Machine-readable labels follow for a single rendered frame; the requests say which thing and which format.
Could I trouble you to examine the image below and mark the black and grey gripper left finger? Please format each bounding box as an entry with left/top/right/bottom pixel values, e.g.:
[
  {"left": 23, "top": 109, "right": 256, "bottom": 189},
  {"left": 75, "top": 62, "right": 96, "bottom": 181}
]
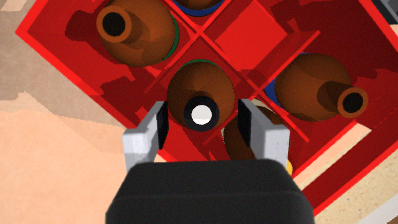
[{"left": 121, "top": 101, "right": 169, "bottom": 174}]

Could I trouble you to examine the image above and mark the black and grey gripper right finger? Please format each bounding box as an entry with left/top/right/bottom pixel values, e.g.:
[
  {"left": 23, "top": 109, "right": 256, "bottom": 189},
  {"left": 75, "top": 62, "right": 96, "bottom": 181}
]
[{"left": 238, "top": 99, "right": 290, "bottom": 168}]

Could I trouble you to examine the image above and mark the red crate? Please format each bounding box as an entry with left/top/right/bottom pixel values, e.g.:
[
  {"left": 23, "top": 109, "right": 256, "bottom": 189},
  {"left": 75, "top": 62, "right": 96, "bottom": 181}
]
[{"left": 64, "top": 0, "right": 398, "bottom": 216}]

